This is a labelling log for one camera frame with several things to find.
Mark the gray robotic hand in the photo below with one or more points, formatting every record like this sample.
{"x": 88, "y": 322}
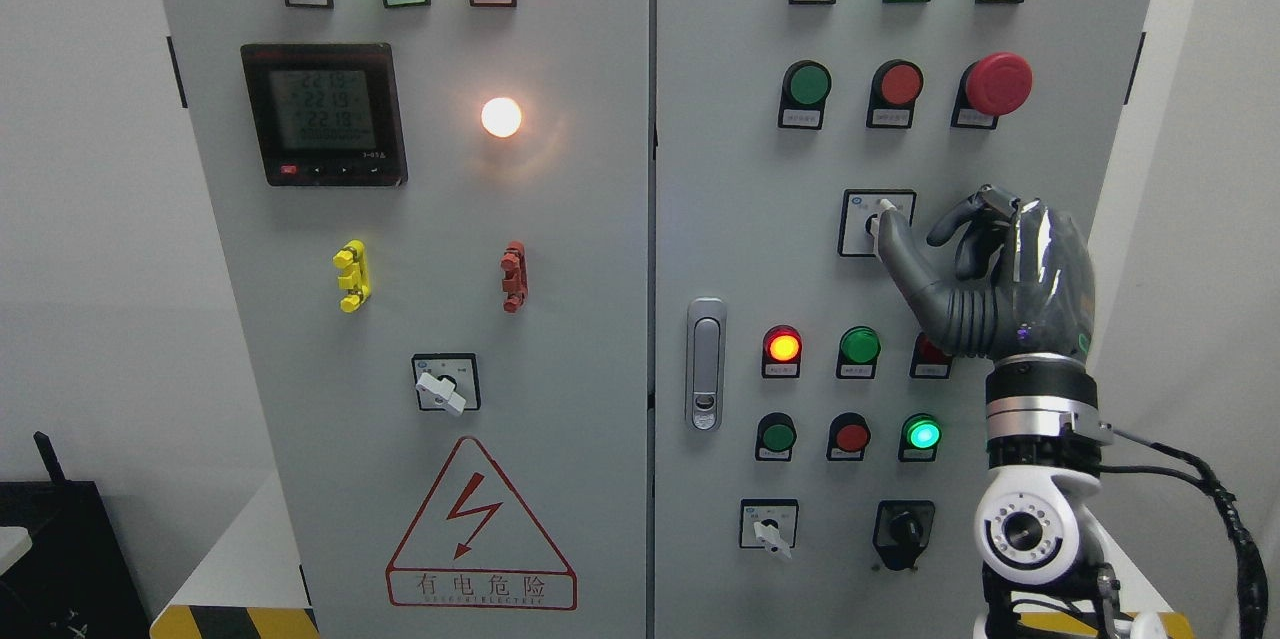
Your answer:
{"x": 1023, "y": 281}

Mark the gray rotary switch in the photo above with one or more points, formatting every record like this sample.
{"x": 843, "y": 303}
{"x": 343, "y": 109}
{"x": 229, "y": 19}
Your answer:
{"x": 859, "y": 207}
{"x": 769, "y": 525}

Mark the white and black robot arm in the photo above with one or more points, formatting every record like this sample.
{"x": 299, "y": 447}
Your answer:
{"x": 1032, "y": 527}

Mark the dark red indicator light middle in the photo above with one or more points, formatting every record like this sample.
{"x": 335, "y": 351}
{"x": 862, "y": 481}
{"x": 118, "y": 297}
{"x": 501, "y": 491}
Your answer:
{"x": 929, "y": 361}

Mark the green indicator light middle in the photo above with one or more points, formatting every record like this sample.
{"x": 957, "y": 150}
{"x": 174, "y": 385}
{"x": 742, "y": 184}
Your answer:
{"x": 858, "y": 353}

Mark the lit green push button lower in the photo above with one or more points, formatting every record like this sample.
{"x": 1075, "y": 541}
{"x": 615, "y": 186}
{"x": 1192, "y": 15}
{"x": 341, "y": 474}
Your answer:
{"x": 920, "y": 437}

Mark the red emergency stop mushroom button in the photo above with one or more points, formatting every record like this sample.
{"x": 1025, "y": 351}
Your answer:
{"x": 990, "y": 88}

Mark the red push button lower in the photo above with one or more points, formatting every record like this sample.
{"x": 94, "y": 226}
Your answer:
{"x": 848, "y": 438}

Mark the red push button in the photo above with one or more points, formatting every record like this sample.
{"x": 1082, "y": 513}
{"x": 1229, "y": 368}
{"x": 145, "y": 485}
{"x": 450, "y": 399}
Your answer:
{"x": 894, "y": 90}
{"x": 848, "y": 438}

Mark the red push button upper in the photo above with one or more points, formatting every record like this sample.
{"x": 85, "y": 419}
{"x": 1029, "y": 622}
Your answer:
{"x": 894, "y": 90}

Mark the lit red-orange indicator middle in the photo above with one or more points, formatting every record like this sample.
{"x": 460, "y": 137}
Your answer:
{"x": 782, "y": 353}

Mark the gray right cabinet door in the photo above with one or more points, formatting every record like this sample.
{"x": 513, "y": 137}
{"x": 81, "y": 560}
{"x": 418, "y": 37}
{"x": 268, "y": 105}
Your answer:
{"x": 750, "y": 213}

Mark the gray cabinet door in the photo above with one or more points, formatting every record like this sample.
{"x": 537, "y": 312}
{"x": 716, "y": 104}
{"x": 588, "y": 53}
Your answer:
{"x": 563, "y": 379}
{"x": 750, "y": 213}

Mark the green push button upper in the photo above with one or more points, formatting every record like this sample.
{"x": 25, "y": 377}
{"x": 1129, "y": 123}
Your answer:
{"x": 804, "y": 91}

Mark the red terminal connector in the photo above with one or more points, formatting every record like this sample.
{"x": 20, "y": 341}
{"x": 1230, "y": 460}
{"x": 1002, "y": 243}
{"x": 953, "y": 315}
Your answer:
{"x": 515, "y": 282}

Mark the white glowing indicator light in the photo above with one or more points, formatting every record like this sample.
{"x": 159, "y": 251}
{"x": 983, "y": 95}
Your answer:
{"x": 502, "y": 117}

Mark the red electric hazard warning sticker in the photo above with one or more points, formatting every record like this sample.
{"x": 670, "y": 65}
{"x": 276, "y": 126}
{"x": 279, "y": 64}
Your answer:
{"x": 474, "y": 543}

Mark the gray left cabinet door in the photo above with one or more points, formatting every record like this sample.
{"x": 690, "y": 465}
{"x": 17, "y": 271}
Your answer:
{"x": 563, "y": 379}

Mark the yellow terminal connector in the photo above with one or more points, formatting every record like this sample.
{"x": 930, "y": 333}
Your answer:
{"x": 353, "y": 276}

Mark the black digital power meter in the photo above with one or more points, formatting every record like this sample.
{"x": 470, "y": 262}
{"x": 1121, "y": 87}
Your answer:
{"x": 326, "y": 113}

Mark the white platform with hazard stripes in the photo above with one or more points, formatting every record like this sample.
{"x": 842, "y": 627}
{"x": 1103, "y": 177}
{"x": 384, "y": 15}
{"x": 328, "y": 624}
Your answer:
{"x": 316, "y": 569}

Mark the black box with antenna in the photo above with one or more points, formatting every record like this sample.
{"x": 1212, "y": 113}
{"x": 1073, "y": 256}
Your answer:
{"x": 73, "y": 582}

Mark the black rotary switch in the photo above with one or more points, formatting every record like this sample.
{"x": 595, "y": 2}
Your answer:
{"x": 902, "y": 532}

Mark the silver cabinet door handle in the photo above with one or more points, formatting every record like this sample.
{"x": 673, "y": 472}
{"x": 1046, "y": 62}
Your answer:
{"x": 706, "y": 331}

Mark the gray rotary switch left door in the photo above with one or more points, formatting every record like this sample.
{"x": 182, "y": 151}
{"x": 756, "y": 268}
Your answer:
{"x": 446, "y": 382}

